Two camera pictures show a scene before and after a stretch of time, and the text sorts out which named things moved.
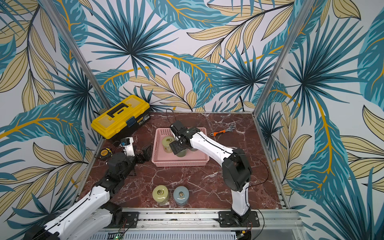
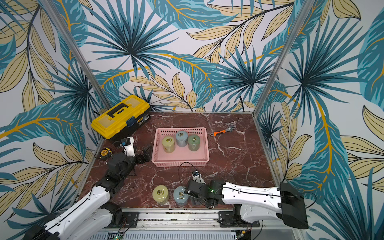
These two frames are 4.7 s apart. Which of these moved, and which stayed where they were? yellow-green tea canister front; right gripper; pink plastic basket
Moved: right gripper
Stayed: pink plastic basket; yellow-green tea canister front
